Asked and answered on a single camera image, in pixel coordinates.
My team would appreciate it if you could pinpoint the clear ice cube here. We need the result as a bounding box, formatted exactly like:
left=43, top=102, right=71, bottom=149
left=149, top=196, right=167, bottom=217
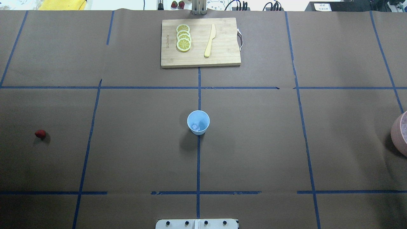
left=191, top=123, right=200, bottom=132

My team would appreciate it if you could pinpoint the light blue plastic cup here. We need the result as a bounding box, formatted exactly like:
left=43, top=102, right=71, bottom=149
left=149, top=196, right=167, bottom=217
left=187, top=110, right=210, bottom=136

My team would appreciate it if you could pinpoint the pink bowl of ice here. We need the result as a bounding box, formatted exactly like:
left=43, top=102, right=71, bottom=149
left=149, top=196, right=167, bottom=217
left=390, top=111, right=407, bottom=157

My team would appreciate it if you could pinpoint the wooden cutting board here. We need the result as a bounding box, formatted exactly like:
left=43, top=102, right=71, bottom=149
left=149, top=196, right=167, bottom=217
left=161, top=17, right=241, bottom=68

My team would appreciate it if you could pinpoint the lemon slices row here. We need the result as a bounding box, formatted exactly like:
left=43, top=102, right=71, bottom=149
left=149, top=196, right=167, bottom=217
left=176, top=24, right=192, bottom=52

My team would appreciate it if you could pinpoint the yellow plastic knife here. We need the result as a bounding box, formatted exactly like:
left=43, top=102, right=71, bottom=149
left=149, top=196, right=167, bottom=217
left=204, top=24, right=216, bottom=58

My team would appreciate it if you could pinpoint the black red connector box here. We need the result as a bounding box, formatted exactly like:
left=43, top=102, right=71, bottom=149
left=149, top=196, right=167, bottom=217
left=224, top=0, right=250, bottom=11
left=262, top=0, right=284, bottom=11

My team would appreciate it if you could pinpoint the strawberry on side tray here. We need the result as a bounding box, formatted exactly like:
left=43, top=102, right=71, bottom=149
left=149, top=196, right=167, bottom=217
left=170, top=0, right=185, bottom=9

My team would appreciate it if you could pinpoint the red strawberry on table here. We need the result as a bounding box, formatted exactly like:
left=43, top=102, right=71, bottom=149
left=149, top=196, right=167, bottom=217
left=34, top=129, right=46, bottom=139

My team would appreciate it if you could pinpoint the yellow cloth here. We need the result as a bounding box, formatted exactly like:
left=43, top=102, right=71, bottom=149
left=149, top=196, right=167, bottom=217
left=39, top=0, right=87, bottom=10

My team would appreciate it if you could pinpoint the aluminium frame post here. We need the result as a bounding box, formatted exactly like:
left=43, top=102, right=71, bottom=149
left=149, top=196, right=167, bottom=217
left=191, top=0, right=207, bottom=15

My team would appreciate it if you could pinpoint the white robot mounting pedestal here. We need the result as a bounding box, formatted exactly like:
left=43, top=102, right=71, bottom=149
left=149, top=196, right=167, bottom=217
left=155, top=219, right=239, bottom=229

